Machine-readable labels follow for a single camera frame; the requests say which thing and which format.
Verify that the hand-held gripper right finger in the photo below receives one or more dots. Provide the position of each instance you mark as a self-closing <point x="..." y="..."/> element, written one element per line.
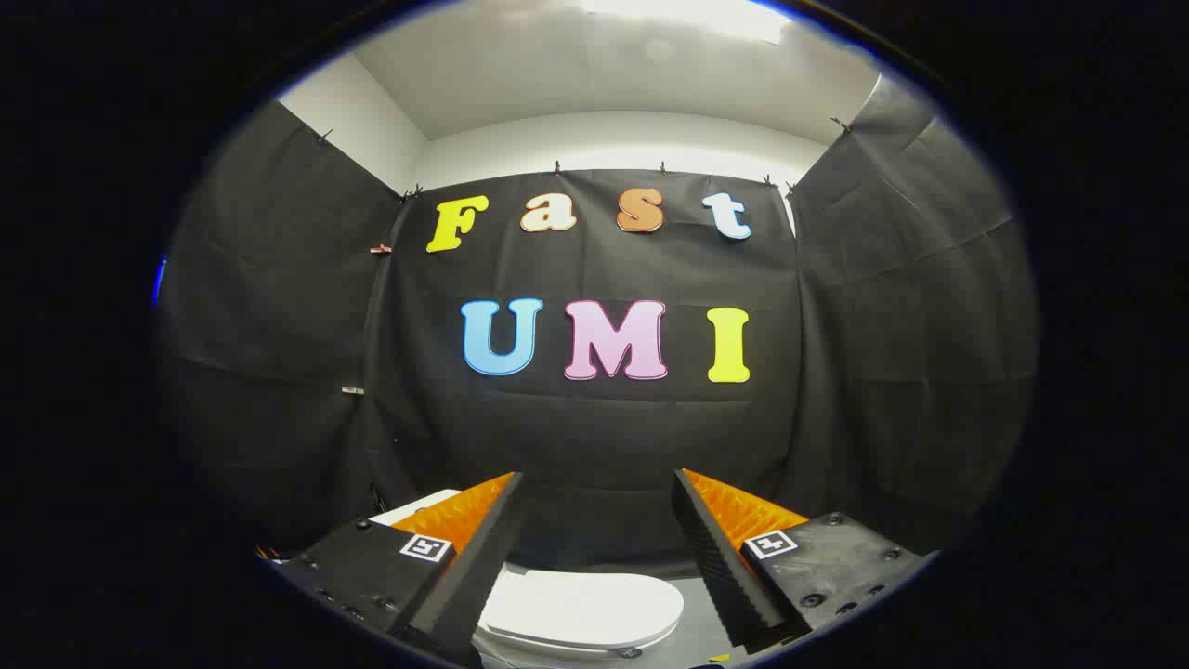
<point x="715" y="557"/>

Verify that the black backdrop cloth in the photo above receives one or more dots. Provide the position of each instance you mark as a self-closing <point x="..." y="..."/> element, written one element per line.
<point x="604" y="437"/>

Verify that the white toilet lid with knob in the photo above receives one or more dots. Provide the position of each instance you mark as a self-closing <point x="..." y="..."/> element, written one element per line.
<point x="585" y="609"/>

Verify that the white ceramic toilet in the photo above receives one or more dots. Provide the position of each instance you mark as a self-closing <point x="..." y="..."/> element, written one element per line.
<point x="423" y="506"/>

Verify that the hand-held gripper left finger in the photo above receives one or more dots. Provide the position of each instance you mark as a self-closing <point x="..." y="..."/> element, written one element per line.
<point x="483" y="557"/>

